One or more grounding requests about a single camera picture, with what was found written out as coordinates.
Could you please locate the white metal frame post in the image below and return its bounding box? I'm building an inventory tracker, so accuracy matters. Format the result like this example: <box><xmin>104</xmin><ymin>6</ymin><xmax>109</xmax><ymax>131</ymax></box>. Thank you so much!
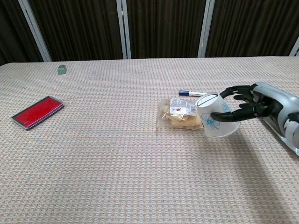
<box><xmin>116</xmin><ymin>0</ymin><xmax>131</xmax><ymax>59</ymax></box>
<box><xmin>289</xmin><ymin>38</ymin><xmax>299</xmax><ymax>57</ymax></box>
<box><xmin>18</xmin><ymin>0</ymin><xmax>52</xmax><ymax>63</ymax></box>
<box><xmin>197</xmin><ymin>0</ymin><xmax>215</xmax><ymax>58</ymax></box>

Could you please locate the clear bag of biscuits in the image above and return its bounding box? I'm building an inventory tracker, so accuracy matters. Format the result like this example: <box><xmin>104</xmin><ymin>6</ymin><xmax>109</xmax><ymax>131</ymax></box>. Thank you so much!
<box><xmin>156</xmin><ymin>98</ymin><xmax>205</xmax><ymax>130</ymax></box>

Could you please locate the white paper cup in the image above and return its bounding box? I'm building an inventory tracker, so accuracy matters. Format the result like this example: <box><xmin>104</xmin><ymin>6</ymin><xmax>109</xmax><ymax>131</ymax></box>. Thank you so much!
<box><xmin>195</xmin><ymin>92</ymin><xmax>241</xmax><ymax>139</ymax></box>

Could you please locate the beige woven tablecloth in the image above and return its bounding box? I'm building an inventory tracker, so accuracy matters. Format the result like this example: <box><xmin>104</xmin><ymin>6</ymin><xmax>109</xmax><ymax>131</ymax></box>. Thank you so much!
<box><xmin>0</xmin><ymin>55</ymin><xmax>299</xmax><ymax>224</ymax></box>

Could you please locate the red ink pad case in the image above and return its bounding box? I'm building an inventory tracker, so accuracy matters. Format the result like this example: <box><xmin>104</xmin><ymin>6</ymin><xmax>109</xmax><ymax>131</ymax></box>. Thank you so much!
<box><xmin>11</xmin><ymin>95</ymin><xmax>65</xmax><ymax>131</ymax></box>

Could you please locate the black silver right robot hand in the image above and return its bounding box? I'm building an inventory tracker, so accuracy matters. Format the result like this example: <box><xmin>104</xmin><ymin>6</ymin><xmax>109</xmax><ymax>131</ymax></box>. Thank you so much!
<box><xmin>210</xmin><ymin>82</ymin><xmax>299</xmax><ymax>125</ymax></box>

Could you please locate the white marker with blue cap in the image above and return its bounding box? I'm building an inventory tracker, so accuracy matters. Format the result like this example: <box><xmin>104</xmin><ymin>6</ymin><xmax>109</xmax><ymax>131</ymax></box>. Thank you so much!
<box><xmin>178</xmin><ymin>90</ymin><xmax>208</xmax><ymax>98</ymax></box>

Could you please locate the black curtain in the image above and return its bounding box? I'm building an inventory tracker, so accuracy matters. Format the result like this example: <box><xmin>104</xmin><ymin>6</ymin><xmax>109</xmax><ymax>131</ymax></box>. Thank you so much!
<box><xmin>0</xmin><ymin>0</ymin><xmax>299</xmax><ymax>66</ymax></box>

